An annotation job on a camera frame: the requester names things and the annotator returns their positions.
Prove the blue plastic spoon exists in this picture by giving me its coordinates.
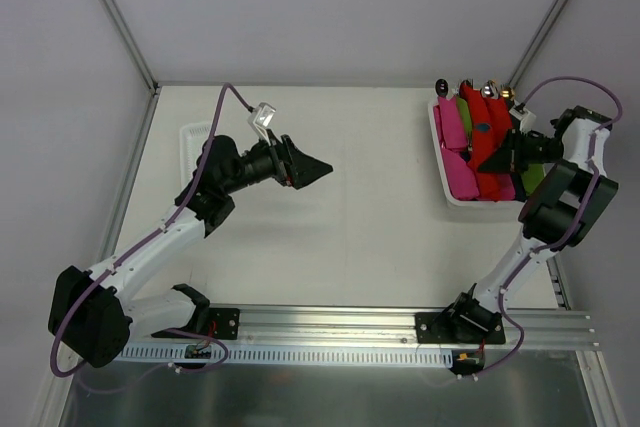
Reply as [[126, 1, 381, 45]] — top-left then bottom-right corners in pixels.
[[474, 122, 491, 132]]

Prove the red paper napkin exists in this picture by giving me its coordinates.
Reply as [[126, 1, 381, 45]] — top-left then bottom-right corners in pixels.
[[459, 81, 515, 202]]

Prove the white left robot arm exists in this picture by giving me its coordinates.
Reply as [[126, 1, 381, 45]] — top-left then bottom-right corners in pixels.
[[48, 135, 333, 376]]

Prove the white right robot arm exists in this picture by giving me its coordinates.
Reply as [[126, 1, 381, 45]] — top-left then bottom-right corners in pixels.
[[426, 106, 619, 344]]

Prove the white basket of rolled napkins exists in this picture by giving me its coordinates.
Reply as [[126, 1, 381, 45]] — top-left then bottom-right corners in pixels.
[[429, 79, 545, 209]]

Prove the white utensil tray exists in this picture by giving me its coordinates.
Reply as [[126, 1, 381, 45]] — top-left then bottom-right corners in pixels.
[[179, 122, 211, 188]]

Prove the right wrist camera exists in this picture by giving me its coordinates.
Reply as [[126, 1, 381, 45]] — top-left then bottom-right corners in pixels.
[[509, 104, 537, 133]]

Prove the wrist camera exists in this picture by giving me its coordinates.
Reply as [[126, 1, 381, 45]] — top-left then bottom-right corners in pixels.
[[509, 104, 537, 133], [247, 102, 276, 143]]

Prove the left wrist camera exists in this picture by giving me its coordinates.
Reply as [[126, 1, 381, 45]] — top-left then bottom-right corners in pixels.
[[247, 102, 276, 143]]

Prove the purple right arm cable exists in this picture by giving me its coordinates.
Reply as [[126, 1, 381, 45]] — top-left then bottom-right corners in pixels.
[[424, 76, 625, 387]]

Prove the aluminium mounting rail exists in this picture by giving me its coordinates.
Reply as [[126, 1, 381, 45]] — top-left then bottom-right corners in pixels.
[[234, 305, 601, 351]]

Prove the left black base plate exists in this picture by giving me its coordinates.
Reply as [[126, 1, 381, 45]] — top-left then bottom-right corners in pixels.
[[199, 307, 241, 340]]

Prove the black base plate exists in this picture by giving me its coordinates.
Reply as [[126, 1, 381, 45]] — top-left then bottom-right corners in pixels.
[[199, 307, 241, 340], [414, 312, 506, 345]]

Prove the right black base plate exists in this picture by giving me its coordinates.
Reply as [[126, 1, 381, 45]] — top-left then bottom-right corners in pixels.
[[414, 312, 506, 345]]

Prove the white slotted cable duct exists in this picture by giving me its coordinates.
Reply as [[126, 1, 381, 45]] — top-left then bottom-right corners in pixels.
[[116, 342, 453, 369]]

